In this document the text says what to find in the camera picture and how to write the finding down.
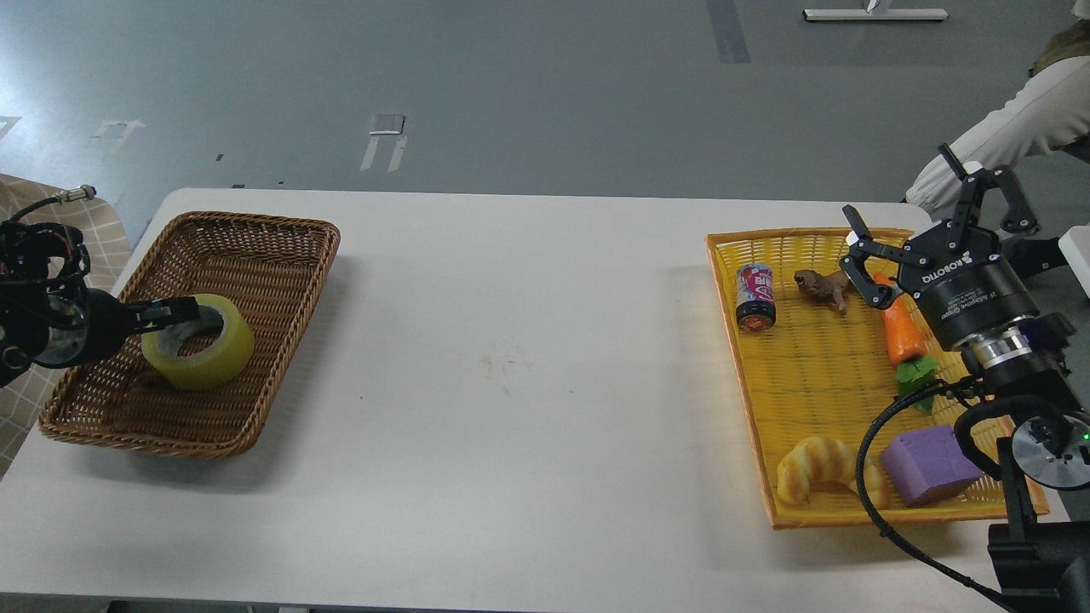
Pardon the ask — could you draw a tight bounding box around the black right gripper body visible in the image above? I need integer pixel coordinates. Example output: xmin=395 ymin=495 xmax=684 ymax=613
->
xmin=903 ymin=223 xmax=1041 ymax=352

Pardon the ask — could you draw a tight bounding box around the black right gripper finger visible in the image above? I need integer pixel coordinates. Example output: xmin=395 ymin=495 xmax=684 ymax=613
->
xmin=840 ymin=204 xmax=929 ymax=309
xmin=938 ymin=144 xmax=1040 ymax=248

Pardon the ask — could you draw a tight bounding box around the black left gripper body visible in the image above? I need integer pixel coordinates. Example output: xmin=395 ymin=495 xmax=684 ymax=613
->
xmin=34 ymin=289 xmax=137 ymax=369

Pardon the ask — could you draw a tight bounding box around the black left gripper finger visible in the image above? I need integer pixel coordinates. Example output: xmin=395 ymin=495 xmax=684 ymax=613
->
xmin=126 ymin=296 xmax=201 ymax=335

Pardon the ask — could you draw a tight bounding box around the yellow tape roll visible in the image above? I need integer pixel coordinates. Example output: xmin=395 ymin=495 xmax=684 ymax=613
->
xmin=141 ymin=295 xmax=255 ymax=390

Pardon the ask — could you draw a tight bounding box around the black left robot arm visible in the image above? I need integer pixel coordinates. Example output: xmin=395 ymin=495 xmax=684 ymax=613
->
xmin=1 ymin=185 xmax=201 ymax=387

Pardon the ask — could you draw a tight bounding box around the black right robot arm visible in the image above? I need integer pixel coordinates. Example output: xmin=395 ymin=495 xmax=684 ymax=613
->
xmin=840 ymin=145 xmax=1088 ymax=612

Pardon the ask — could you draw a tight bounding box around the brown toy animal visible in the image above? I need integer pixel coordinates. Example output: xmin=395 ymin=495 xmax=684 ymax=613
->
xmin=794 ymin=269 xmax=853 ymax=317

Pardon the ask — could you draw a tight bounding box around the toy carrot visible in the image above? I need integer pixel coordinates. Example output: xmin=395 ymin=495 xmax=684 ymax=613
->
xmin=882 ymin=295 xmax=938 ymax=398

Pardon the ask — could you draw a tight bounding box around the yellow plastic basket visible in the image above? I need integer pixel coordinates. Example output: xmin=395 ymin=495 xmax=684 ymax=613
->
xmin=706 ymin=226 xmax=1006 ymax=530

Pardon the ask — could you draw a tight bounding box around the seated person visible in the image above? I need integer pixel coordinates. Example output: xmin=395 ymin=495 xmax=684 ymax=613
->
xmin=950 ymin=1 xmax=1089 ymax=169

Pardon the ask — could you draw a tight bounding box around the soda can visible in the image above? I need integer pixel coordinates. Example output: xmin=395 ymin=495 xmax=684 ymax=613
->
xmin=735 ymin=261 xmax=777 ymax=330

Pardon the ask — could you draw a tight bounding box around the brown wicker basket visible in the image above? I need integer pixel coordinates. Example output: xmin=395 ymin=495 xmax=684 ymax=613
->
xmin=38 ymin=212 xmax=340 ymax=459

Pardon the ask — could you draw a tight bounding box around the beige checkered cloth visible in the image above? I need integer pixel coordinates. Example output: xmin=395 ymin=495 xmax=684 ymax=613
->
xmin=0 ymin=175 xmax=134 ymax=478

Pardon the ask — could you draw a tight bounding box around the purple sponge block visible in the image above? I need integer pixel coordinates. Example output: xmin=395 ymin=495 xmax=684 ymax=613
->
xmin=879 ymin=424 xmax=984 ymax=508

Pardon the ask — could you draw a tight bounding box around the toy croissant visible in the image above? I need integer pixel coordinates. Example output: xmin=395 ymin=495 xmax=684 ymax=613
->
xmin=775 ymin=436 xmax=892 ymax=510

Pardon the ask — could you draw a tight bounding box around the white floor stand base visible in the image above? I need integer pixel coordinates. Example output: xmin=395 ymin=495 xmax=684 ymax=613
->
xmin=801 ymin=1 xmax=949 ymax=23

